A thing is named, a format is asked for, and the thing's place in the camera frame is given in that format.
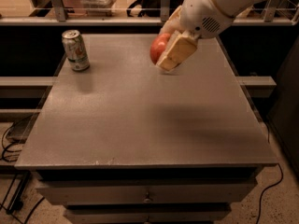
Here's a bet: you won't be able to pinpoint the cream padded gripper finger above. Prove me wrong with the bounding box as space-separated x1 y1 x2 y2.
160 6 184 35
155 31 198 71

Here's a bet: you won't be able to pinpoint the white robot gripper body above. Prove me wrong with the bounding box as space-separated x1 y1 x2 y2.
179 0 235 38

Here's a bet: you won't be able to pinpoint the red apple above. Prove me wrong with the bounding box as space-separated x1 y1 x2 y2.
149 33 171 63

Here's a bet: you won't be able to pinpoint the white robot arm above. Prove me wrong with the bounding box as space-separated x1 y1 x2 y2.
149 0 265 72

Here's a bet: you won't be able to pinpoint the green 7up can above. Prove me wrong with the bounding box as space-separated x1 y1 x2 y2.
62 30 90 71

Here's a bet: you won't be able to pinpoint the black bag behind railing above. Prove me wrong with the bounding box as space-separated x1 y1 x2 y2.
126 0 183 17

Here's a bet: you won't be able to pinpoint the grey drawer cabinet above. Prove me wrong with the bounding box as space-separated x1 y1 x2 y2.
17 35 277 210

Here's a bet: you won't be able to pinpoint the top drawer with knob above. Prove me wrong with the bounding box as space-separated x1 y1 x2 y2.
36 178 257 206

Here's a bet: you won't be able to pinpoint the drawer with knob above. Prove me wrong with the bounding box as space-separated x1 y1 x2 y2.
36 178 257 206
64 204 231 224

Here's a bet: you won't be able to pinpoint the lower drawer with knob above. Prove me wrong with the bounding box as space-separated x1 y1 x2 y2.
64 204 231 224

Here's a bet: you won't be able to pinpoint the black cable on right floor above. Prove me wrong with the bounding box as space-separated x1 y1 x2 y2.
254 121 284 224

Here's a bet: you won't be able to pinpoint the black cables on left floor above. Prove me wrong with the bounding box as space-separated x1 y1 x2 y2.
0 115 46 224

